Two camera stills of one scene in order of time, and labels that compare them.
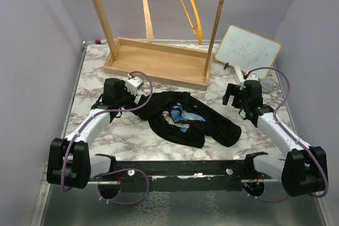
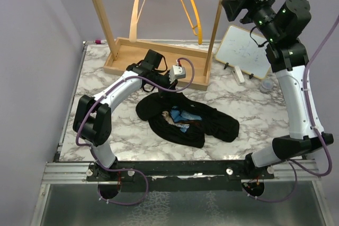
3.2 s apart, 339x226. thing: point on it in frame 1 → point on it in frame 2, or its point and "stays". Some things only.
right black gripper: (232, 89) → (233, 7)
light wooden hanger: (150, 37) → (134, 19)
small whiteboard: (249, 50) stays
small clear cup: (267, 84) stays
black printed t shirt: (181, 117) stays
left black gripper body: (126, 99) → (163, 81)
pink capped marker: (100, 41) stays
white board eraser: (239, 74) stays
